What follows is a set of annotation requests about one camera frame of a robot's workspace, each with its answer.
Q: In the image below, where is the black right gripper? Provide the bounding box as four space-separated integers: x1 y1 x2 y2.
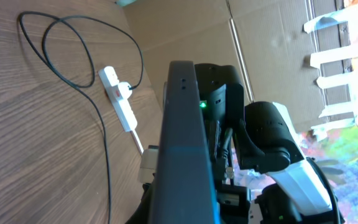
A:
208 121 250 223

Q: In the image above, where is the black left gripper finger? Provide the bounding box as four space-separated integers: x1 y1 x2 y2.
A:
126 60 223 224

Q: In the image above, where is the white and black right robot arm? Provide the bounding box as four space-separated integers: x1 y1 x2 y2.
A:
195 63 344 223

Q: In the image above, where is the white charger adapter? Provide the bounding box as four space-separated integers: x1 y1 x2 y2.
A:
111 82 132 101

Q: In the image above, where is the white power strip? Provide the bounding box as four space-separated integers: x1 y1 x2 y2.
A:
98 66 137 132

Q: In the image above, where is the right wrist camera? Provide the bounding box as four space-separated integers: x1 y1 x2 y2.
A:
138 145 159 184

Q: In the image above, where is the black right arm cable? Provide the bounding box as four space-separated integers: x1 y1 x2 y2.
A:
306 157 341 224

